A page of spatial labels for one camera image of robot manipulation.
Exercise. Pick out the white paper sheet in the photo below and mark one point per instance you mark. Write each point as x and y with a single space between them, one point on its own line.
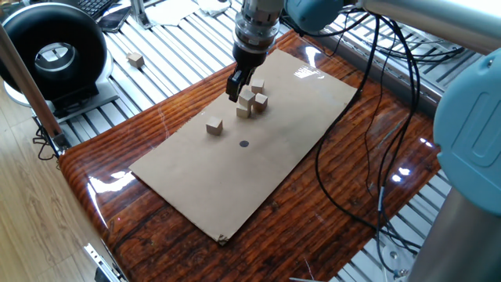
172 11

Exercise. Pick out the silver rail bracket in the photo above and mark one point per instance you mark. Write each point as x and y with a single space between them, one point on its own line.
99 262

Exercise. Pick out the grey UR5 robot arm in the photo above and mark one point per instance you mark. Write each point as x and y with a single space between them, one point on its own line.
469 117

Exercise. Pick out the aluminium upright bracket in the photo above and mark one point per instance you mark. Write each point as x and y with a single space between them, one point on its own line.
139 13

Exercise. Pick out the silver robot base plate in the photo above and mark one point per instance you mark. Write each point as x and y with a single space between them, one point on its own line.
393 258

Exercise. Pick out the brown cardboard sheet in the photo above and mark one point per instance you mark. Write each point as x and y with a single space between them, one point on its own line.
219 188

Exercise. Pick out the white crumpled cloth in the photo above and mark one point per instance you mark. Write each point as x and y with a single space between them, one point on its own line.
214 7

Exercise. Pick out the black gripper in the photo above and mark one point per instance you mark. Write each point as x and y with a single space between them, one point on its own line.
248 58

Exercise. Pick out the brown frame post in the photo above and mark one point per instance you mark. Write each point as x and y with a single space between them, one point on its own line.
27 86

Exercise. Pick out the black phone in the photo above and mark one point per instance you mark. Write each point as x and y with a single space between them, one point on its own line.
113 19

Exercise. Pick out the black keyboard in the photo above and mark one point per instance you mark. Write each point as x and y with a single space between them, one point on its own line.
92 6

